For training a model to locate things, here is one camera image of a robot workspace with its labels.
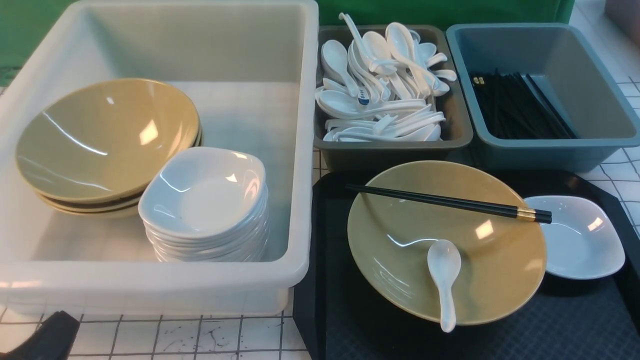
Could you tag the black chopstick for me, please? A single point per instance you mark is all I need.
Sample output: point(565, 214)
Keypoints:
point(450, 199)
point(450, 204)

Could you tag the white soup spoon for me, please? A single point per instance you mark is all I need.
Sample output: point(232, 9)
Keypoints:
point(444, 263)

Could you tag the yellow noodle bowl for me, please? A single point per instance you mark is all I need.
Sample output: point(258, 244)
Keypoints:
point(503, 260)

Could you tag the small white sauce dish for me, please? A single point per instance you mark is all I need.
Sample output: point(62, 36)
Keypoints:
point(581, 241)

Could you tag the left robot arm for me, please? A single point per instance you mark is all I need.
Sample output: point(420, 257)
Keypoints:
point(53, 340)

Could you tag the top stacked yellow bowl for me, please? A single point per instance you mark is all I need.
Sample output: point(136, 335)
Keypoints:
point(125, 100)

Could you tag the grey spoon bin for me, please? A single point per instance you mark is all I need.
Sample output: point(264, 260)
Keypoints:
point(456, 132)

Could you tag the pile of white spoons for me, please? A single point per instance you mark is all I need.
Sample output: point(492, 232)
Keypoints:
point(383, 85)

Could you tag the stack of white dishes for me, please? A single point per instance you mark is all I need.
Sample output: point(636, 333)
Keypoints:
point(208, 204)

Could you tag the large white plastic tub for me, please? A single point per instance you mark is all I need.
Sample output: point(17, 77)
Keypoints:
point(249, 66)

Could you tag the lower stacked yellow bowls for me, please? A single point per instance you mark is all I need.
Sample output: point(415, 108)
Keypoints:
point(90, 206)

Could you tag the pile of black chopsticks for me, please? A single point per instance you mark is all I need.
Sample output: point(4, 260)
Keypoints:
point(514, 107)

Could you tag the blue chopstick bin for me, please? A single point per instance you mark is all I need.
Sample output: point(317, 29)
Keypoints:
point(561, 61)

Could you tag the black serving tray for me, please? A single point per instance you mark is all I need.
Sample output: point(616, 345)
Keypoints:
point(341, 317)

